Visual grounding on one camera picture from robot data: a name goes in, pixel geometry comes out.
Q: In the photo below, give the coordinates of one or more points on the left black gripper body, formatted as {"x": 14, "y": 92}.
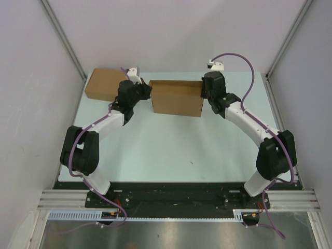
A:
{"x": 140, "y": 94}

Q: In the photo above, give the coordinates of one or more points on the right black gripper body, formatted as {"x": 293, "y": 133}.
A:
{"x": 205, "y": 93}

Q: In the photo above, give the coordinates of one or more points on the brown cardboard box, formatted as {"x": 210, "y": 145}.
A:
{"x": 104, "y": 83}

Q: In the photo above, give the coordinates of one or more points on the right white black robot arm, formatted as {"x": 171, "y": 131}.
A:
{"x": 276, "y": 149}

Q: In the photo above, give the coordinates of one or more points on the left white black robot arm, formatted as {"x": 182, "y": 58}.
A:
{"x": 81, "y": 148}

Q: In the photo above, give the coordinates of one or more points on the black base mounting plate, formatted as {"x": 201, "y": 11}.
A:
{"x": 225, "y": 195}

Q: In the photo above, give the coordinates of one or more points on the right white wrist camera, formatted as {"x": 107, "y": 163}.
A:
{"x": 215, "y": 66}

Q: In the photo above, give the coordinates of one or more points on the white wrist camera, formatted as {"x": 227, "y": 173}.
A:
{"x": 215, "y": 66}
{"x": 133, "y": 75}

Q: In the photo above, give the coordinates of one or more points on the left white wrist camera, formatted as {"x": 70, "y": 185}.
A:
{"x": 133, "y": 75}

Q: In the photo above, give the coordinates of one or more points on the left aluminium frame post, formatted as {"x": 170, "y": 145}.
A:
{"x": 59, "y": 31}

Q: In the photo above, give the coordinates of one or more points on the aluminium frame post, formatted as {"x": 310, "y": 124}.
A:
{"x": 289, "y": 37}
{"x": 59, "y": 31}

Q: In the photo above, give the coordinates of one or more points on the right aluminium frame post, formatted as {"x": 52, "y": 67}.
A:
{"x": 289, "y": 37}

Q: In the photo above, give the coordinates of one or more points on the white slotted cable duct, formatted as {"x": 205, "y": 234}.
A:
{"x": 109, "y": 216}

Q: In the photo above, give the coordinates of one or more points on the front aluminium extrusion rail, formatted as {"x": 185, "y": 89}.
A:
{"x": 280, "y": 201}

